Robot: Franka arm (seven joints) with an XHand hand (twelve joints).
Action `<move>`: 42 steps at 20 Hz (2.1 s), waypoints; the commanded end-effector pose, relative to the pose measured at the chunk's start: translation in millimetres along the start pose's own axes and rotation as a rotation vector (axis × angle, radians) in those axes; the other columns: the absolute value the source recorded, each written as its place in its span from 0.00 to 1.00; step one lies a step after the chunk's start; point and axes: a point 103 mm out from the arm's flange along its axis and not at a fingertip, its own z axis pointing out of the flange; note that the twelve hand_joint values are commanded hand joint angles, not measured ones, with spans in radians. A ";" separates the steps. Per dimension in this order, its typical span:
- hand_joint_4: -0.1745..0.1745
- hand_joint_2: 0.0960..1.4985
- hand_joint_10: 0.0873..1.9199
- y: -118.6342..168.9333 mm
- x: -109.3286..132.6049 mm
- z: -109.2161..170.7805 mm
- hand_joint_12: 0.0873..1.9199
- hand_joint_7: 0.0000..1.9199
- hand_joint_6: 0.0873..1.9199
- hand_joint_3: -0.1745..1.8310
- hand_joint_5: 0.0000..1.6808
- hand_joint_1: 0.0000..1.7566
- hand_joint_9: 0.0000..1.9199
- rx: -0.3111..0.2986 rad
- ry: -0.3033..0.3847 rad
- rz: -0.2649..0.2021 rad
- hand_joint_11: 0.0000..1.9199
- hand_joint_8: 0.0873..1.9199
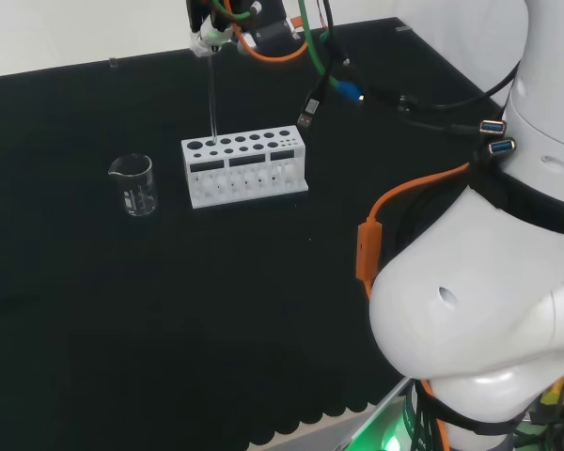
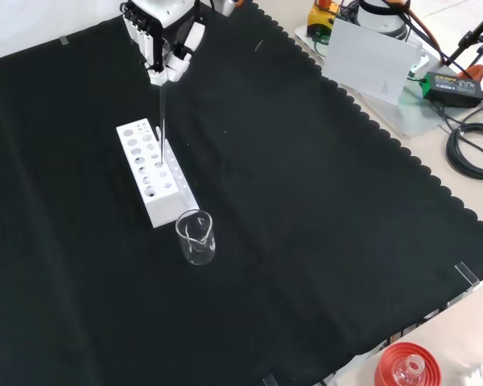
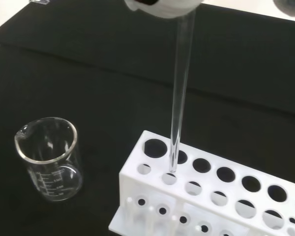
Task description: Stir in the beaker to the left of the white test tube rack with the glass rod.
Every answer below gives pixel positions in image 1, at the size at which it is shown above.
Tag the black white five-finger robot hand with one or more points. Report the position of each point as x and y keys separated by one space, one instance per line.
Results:
x=207 y=28

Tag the clear glass rod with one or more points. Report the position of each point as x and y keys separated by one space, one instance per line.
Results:
x=212 y=94

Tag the white test tube rack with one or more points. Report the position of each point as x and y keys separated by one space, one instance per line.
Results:
x=244 y=188

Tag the clear glass beaker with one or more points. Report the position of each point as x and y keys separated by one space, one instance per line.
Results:
x=138 y=192

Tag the clear cloth clip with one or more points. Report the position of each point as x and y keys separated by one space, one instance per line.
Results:
x=114 y=63
x=403 y=28

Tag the black bench cloth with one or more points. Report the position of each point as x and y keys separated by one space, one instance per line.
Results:
x=169 y=305

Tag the black USB hub blue ports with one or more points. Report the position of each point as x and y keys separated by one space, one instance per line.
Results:
x=498 y=141

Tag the yellow stop button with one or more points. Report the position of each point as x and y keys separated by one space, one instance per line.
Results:
x=557 y=392

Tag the black wrist mount bracket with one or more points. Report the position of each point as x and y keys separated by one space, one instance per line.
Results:
x=272 y=35

